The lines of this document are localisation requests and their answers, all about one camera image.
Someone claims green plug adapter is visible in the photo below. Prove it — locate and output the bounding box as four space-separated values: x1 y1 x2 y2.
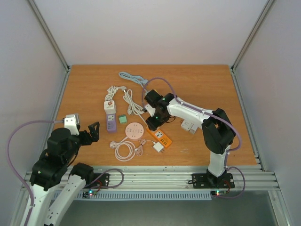
119 114 127 124

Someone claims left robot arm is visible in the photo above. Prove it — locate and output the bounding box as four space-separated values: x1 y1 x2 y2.
21 122 100 226

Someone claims purple power strip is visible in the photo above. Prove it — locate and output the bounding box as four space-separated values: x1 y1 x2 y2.
106 114 117 133

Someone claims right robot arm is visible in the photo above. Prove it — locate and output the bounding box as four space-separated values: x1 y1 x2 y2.
143 90 236 188

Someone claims blue slotted cable duct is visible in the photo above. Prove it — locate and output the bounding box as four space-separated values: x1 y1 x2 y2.
74 191 212 202

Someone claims small white grey adapter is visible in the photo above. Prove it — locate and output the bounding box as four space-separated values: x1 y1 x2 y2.
190 124 198 134

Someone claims orange power strip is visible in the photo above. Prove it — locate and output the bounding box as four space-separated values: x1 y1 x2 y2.
146 128 172 148

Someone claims white cube socket with flower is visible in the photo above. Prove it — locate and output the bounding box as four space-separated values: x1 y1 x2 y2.
103 100 117 115

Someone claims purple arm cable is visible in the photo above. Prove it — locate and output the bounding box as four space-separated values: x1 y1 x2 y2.
6 120 65 226
142 77 246 200

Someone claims white USB charger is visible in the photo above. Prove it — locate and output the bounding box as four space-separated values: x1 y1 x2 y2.
153 142 164 153

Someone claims white purple-strip cable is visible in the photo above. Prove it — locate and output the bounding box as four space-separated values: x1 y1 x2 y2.
104 85 125 102

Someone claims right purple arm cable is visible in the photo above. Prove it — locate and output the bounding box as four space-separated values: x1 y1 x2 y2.
142 77 246 200

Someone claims blue power strip cable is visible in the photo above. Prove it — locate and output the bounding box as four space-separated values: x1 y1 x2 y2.
118 72 149 94

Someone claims pink round power socket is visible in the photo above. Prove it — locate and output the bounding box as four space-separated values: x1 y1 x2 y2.
125 122 144 141

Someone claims aluminium rail frame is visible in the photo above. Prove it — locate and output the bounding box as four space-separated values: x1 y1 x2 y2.
10 0 292 226

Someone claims white orange-strip cable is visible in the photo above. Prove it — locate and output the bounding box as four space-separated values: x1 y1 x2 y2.
122 89 149 129

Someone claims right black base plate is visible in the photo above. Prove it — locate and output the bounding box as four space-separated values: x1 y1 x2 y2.
191 173 235 189

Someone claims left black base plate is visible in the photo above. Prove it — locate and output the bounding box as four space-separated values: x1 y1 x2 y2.
84 173 110 189

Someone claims white square plug adapter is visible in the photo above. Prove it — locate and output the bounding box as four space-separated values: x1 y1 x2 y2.
181 120 193 131

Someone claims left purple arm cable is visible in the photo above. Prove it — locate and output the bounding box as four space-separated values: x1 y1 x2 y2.
6 120 65 226

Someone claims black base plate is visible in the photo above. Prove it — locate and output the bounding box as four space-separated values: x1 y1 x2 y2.
84 173 110 189
191 173 235 189

